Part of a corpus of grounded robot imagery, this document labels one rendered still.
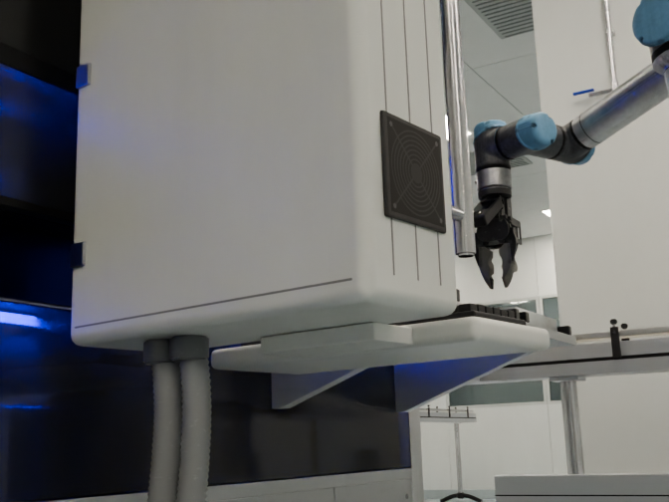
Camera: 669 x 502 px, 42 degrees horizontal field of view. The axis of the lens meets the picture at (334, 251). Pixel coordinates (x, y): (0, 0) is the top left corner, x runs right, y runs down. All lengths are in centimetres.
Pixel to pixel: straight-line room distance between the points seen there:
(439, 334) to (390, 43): 34
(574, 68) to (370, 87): 276
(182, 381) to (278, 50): 42
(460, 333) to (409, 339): 7
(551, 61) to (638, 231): 79
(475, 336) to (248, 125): 36
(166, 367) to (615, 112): 111
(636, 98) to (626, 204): 162
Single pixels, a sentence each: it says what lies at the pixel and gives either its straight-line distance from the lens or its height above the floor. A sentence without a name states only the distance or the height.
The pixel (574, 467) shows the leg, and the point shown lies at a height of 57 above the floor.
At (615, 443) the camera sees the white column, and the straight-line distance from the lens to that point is 338.
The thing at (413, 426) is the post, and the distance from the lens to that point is 216.
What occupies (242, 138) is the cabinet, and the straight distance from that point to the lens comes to 102.
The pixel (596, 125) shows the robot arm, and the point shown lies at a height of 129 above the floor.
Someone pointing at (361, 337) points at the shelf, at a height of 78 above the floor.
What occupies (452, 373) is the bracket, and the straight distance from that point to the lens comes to 202.
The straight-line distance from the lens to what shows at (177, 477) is 114.
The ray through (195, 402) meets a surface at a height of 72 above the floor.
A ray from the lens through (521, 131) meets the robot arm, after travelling 186.
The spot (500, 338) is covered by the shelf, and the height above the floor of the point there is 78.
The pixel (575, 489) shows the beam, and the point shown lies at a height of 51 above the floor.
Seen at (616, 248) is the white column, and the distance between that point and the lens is 343.
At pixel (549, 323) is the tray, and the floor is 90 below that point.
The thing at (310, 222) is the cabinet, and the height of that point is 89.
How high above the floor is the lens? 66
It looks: 12 degrees up
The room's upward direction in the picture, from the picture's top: 2 degrees counter-clockwise
